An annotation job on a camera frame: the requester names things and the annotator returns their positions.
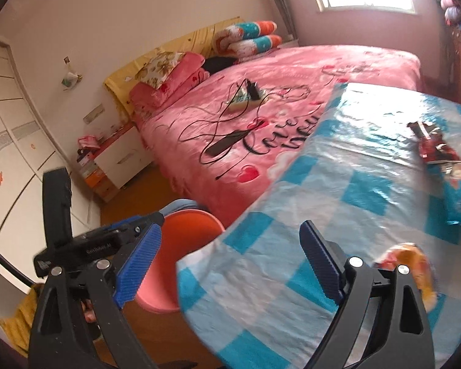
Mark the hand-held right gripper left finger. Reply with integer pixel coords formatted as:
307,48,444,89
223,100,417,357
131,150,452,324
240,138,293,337
28,221,164,369

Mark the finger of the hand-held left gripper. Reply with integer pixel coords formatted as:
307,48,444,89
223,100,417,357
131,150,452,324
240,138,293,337
100,211,166,244

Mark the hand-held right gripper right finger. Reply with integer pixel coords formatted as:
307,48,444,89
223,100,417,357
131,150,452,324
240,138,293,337
299,220,435,369

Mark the orange plastic basin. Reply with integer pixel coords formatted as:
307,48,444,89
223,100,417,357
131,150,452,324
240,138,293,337
136,208,227,314

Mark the orange snack packet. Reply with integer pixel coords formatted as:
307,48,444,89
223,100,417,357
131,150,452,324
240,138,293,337
373,241,439,313

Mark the orange cardboard box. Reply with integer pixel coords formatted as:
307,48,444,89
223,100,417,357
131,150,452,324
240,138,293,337
82,161,118,202

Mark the white wardrobe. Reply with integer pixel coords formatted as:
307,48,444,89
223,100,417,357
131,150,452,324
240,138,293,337
0,34,102,289

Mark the white red nightstand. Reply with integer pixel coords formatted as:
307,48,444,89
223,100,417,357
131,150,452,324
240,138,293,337
92,121,154,191

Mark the blue checked tablecloth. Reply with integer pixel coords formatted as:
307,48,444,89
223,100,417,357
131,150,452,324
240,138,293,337
176,82,461,369

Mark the red packet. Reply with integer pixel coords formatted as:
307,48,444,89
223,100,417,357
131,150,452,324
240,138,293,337
78,134,100,154

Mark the yellow cloth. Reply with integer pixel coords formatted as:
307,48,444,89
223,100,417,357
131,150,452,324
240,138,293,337
0,282,39,358

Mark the black phone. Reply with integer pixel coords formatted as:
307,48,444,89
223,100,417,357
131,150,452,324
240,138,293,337
207,129,250,158

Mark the floral print pillow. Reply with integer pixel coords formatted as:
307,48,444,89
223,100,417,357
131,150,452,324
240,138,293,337
136,47,186,90

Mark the red snack wrapper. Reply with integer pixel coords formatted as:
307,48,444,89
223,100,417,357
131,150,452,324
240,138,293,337
406,120,461,167

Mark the folded pink blanket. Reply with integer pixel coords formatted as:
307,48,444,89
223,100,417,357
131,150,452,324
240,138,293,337
128,51,208,114

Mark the black charger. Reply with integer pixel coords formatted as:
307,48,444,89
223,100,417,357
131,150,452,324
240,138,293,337
245,79,261,101

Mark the black cloth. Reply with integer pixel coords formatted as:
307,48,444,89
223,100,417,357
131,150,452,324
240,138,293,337
203,56,241,75

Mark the yellow wooden headboard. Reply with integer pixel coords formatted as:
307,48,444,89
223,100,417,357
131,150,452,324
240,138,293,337
104,16,242,116

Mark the pink printed bed blanket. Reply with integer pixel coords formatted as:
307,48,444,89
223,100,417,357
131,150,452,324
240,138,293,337
132,44,423,227

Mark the stack of folded blankets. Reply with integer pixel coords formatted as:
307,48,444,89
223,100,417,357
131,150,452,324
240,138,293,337
440,0,461,26

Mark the white wall switch plate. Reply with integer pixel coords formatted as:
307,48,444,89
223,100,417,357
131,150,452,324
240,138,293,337
82,104,104,124

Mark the power strip with cables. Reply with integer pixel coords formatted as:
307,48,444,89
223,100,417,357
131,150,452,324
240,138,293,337
179,79,312,181

